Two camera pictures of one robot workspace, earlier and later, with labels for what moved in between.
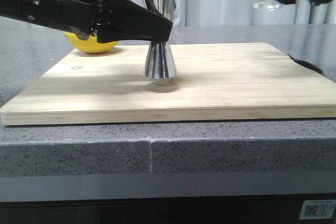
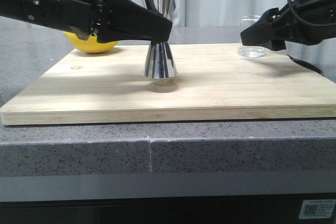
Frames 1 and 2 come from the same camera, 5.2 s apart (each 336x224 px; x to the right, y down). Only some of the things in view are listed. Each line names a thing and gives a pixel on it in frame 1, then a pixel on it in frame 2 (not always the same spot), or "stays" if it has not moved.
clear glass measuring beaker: [263, 3] to [249, 51]
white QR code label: [318, 209] stays
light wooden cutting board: [214, 81] stays
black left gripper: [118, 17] stays
